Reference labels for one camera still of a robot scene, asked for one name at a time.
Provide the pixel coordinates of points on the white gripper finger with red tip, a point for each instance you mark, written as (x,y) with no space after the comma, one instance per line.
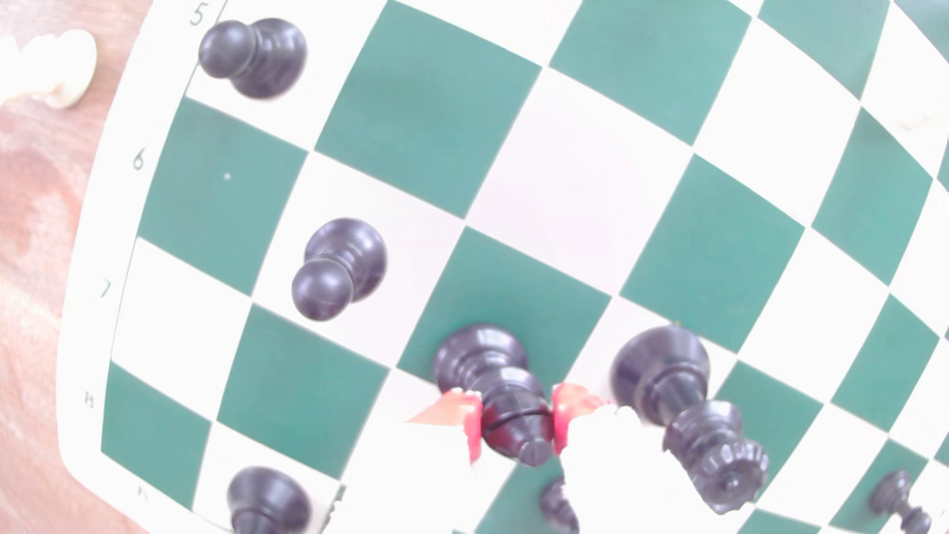
(415,475)
(623,475)

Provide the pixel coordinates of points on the black chess pawn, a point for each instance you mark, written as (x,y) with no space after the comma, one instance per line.
(259,56)
(268,501)
(341,263)

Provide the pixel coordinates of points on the green and white chess mat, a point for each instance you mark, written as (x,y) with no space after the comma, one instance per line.
(482,133)

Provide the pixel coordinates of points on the white chess piece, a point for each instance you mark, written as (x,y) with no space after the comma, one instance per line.
(52,70)

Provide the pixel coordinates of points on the black chess queen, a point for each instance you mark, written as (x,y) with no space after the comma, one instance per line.
(667,371)

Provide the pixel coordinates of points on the black chess bishop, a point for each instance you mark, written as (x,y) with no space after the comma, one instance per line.
(511,415)

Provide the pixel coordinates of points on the black chess piece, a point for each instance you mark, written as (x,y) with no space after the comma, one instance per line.
(898,501)
(557,508)

